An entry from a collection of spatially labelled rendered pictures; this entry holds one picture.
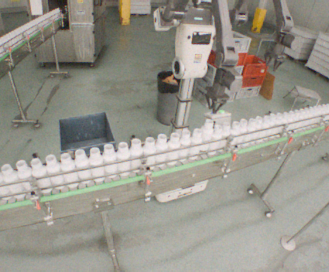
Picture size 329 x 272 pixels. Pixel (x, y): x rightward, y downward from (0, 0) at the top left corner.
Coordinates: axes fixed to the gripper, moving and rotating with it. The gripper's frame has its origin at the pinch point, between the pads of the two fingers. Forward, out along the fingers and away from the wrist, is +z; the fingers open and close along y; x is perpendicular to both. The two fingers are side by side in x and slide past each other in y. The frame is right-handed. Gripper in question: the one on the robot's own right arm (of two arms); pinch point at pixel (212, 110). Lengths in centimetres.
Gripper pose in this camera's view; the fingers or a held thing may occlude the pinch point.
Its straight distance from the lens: 99.1
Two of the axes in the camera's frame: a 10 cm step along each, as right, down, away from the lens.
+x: 9.2, -1.8, 3.6
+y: 3.8, 6.3, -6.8
